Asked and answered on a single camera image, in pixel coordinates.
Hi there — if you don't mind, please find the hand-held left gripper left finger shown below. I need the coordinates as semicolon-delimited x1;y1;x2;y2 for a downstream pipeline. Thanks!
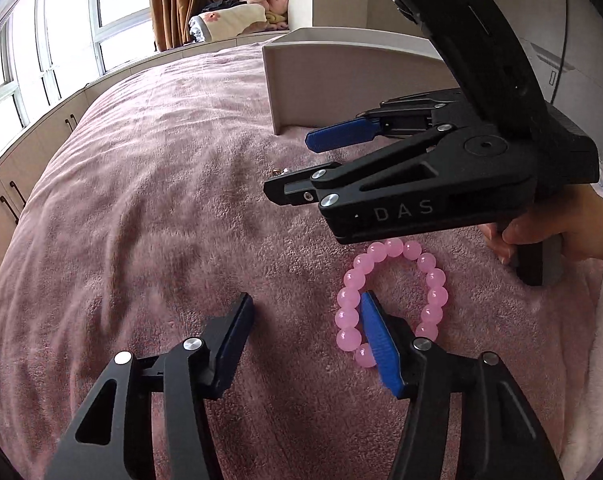
46;292;255;480

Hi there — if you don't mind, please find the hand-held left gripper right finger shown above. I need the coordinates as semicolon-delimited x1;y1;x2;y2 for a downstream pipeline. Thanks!
360;290;565;480

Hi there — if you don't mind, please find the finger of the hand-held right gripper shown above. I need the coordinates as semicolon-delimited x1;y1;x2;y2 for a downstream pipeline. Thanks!
305;87;482;154
262;124;458;207

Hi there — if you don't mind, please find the pink bead bracelet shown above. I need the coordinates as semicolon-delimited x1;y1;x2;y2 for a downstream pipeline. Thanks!
335;238;449;370

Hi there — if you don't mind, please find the white storage box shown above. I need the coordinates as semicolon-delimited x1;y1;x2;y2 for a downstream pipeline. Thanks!
261;27;462;136

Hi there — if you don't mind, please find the person's right hand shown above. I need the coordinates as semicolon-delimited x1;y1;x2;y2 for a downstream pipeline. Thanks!
479;182;603;266

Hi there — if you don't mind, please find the pink plush blanket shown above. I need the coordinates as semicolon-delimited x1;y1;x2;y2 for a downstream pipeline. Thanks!
248;0;289;31

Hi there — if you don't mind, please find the white wardrobe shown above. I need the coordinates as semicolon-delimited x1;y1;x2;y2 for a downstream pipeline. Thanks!
481;0;603;166

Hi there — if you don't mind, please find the cream floral blanket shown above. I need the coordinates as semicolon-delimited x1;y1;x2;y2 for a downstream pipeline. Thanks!
188;2;268;44

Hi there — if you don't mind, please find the pink fleece blanket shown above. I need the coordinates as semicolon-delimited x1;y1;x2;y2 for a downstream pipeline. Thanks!
0;40;603;480

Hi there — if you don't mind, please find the brown curtain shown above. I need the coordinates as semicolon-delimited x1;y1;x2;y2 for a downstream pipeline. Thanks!
148;0;238;52

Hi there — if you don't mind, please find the bay window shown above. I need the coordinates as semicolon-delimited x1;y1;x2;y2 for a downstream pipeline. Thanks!
0;0;155;171

